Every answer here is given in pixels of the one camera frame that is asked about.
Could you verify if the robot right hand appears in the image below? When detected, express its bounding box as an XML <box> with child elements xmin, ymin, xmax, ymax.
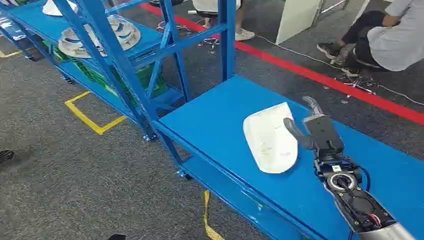
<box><xmin>283</xmin><ymin>95</ymin><xmax>346</xmax><ymax>157</ymax></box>

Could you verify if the white plastic cover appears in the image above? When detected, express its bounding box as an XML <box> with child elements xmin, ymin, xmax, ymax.
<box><xmin>42</xmin><ymin>0</ymin><xmax>79</xmax><ymax>17</ymax></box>
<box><xmin>242</xmin><ymin>101</ymin><xmax>299</xmax><ymax>175</ymax></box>

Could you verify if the black stool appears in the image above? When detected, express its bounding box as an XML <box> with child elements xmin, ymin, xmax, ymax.
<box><xmin>334</xmin><ymin>49</ymin><xmax>392</xmax><ymax>96</ymax></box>

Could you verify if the blue metal shelf rack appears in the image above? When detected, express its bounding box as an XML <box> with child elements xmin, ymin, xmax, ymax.
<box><xmin>0</xmin><ymin>0</ymin><xmax>195</xmax><ymax>142</ymax></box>
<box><xmin>74</xmin><ymin>0</ymin><xmax>424</xmax><ymax>240</ymax></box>

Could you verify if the white board panel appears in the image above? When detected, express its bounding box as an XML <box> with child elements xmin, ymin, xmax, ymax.
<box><xmin>275</xmin><ymin>0</ymin><xmax>324</xmax><ymax>46</ymax></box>

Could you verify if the person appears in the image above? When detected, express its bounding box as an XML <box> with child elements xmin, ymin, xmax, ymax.
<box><xmin>192</xmin><ymin>0</ymin><xmax>256</xmax><ymax>42</ymax></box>
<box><xmin>316</xmin><ymin>0</ymin><xmax>424</xmax><ymax>73</ymax></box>

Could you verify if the chrome stool base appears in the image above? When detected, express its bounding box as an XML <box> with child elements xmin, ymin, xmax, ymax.
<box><xmin>156</xmin><ymin>9</ymin><xmax>220</xmax><ymax>51</ymax></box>

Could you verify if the white floor cable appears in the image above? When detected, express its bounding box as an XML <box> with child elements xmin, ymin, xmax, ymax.
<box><xmin>255</xmin><ymin>34</ymin><xmax>424</xmax><ymax>107</ymax></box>

